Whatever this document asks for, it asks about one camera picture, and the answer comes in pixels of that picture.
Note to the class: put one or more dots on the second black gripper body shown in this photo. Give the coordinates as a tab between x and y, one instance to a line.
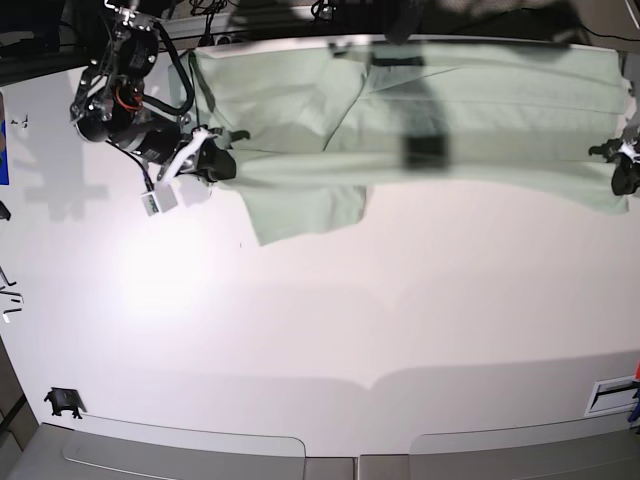
613	150

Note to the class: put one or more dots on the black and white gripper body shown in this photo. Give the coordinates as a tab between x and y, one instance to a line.
196	158

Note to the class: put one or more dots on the light green T-shirt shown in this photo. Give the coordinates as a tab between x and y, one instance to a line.
327	124

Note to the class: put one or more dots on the blue panel at edge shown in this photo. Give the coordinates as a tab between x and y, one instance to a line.
4	168

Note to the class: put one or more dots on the black hex key set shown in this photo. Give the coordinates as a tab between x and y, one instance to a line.
12	300

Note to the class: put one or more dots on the black clamp on table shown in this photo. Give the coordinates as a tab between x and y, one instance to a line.
62	400

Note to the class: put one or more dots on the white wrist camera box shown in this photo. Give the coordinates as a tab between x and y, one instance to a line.
160	199

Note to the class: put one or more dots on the robot arm with camera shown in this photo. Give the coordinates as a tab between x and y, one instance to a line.
111	105

